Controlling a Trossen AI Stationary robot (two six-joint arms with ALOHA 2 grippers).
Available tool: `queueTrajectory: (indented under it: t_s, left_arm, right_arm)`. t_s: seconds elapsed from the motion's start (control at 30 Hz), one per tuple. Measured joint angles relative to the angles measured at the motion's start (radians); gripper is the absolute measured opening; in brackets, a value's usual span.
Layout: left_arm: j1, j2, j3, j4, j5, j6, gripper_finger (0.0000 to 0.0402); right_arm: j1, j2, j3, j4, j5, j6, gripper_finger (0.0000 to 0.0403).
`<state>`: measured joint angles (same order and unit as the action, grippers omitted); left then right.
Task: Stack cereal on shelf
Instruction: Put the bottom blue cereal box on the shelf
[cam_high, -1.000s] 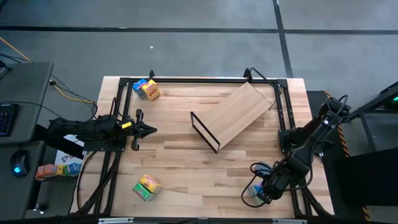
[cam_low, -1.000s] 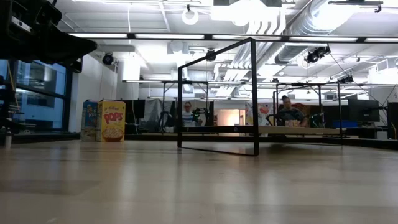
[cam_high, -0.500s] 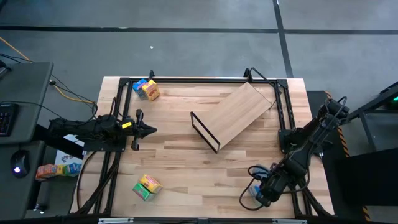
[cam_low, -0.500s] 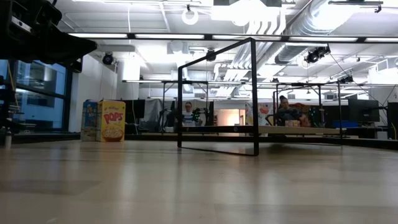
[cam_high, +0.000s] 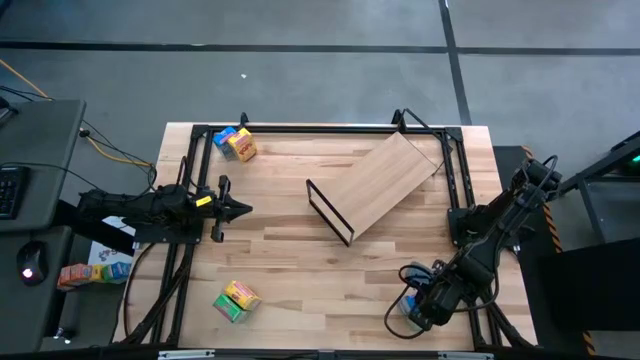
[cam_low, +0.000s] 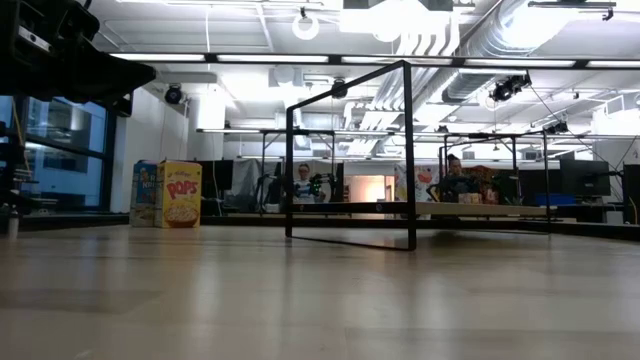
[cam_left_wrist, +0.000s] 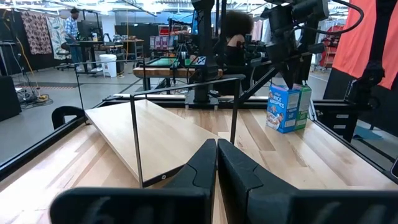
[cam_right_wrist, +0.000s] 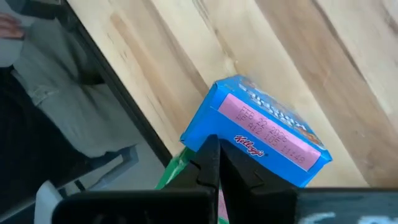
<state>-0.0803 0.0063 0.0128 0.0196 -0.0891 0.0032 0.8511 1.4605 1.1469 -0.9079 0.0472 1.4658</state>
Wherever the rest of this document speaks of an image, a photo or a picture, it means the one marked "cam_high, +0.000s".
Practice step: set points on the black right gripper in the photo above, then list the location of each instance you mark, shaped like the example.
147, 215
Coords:
440, 300

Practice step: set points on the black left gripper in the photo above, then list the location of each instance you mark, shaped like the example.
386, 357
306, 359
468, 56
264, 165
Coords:
220, 207

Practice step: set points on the yellow Corn Pops cereal box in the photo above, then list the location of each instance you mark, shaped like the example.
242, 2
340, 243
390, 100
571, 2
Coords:
241, 295
242, 145

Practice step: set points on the blue Rice Krispies cereal box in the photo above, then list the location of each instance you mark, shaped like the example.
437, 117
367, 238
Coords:
224, 137

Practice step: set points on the green Apple Jacks cereal box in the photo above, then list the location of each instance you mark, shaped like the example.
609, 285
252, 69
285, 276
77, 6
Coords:
227, 307

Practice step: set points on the wooden shelf with black frame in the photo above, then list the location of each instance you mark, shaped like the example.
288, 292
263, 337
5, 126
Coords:
375, 185

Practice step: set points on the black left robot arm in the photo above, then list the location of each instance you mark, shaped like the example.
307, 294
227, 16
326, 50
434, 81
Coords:
150, 207

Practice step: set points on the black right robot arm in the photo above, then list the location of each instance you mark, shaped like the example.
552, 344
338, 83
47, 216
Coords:
505, 220

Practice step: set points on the blue green spare cereal box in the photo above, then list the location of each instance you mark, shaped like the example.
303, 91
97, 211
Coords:
116, 271

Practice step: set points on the orange spare cereal box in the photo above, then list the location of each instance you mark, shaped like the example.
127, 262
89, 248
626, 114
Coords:
75, 275

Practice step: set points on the white printed sheet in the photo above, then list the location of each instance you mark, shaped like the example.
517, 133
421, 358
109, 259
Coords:
107, 250

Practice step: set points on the small yellow spare box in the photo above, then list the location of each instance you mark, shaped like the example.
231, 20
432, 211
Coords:
97, 273

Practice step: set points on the black metal cart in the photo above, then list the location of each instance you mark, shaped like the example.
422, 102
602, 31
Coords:
595, 200

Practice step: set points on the grey desk with keyboard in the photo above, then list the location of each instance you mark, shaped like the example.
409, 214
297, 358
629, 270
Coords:
45, 150

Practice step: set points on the black computer mouse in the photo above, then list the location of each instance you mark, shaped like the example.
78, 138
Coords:
32, 262

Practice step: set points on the black keyboard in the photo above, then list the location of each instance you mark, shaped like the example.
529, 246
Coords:
10, 192

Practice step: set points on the grey desk with mouse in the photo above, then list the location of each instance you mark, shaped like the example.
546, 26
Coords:
30, 315

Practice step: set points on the silver aluminium bracket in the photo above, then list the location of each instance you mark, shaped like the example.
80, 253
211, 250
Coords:
185, 354
465, 355

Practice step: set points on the black aluminium table frame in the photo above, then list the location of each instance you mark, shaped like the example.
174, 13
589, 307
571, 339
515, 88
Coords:
325, 129

